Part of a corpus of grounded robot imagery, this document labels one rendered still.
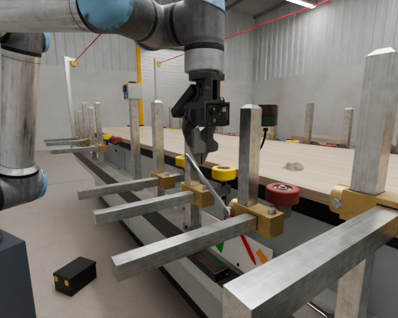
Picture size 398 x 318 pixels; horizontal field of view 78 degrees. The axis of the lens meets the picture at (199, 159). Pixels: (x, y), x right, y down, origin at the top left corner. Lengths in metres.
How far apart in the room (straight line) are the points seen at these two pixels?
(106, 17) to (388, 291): 0.81
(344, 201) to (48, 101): 8.18
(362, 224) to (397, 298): 0.42
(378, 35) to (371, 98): 8.14
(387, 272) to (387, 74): 0.46
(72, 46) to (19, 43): 7.57
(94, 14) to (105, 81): 8.01
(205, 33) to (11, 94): 0.75
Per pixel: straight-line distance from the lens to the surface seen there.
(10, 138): 1.14
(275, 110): 0.60
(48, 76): 8.42
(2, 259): 1.19
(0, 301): 1.26
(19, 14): 0.76
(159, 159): 0.99
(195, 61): 0.55
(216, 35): 0.57
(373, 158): 0.43
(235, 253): 0.67
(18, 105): 1.09
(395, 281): 0.73
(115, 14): 0.52
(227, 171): 0.79
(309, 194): 0.68
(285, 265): 0.24
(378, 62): 0.44
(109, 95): 8.52
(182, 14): 0.59
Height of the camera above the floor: 1.09
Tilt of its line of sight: 11 degrees down
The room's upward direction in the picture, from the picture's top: straight up
